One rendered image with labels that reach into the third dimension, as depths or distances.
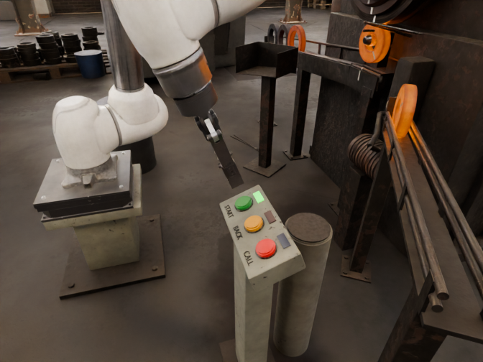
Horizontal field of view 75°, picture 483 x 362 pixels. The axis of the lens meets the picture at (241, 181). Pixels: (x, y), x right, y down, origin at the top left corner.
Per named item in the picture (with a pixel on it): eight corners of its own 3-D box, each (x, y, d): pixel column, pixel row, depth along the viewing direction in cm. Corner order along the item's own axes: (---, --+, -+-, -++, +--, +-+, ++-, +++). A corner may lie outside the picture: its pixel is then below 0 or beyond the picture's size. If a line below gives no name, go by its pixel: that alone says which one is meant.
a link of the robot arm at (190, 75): (195, 40, 56) (209, 71, 60) (149, 62, 56) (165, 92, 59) (205, 50, 49) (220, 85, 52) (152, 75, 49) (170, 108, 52)
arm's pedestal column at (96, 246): (60, 299, 121) (30, 241, 104) (76, 230, 153) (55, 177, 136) (165, 277, 130) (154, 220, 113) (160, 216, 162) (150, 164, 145)
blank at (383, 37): (361, 36, 137) (354, 36, 136) (384, 11, 122) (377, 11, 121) (370, 69, 135) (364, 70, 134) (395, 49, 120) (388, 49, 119)
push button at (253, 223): (260, 217, 70) (258, 211, 69) (267, 228, 67) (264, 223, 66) (244, 225, 70) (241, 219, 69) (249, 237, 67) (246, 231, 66)
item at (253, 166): (254, 153, 219) (257, 41, 179) (287, 164, 205) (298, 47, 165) (236, 164, 205) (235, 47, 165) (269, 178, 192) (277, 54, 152)
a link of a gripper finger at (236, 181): (232, 156, 66) (233, 159, 65) (243, 181, 70) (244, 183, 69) (219, 163, 66) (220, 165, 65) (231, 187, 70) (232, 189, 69)
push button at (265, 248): (272, 240, 64) (270, 234, 63) (280, 254, 61) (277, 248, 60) (254, 248, 64) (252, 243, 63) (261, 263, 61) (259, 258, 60)
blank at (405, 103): (398, 143, 101) (387, 141, 102) (407, 95, 102) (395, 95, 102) (412, 131, 86) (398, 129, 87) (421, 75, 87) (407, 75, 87)
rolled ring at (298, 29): (286, 30, 198) (290, 29, 199) (288, 61, 202) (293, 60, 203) (299, 21, 181) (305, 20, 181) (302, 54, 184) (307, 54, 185)
